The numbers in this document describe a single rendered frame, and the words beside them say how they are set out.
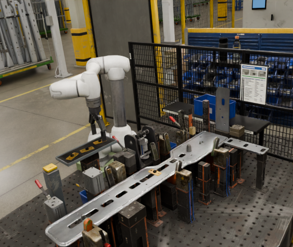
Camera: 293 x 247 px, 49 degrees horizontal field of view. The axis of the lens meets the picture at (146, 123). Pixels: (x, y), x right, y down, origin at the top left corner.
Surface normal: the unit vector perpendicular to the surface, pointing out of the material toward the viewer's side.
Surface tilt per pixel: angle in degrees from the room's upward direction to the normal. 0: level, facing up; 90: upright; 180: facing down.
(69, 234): 0
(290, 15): 90
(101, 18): 90
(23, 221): 0
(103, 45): 91
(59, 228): 0
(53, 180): 90
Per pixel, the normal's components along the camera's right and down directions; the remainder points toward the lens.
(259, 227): -0.08, -0.91
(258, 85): -0.69, 0.34
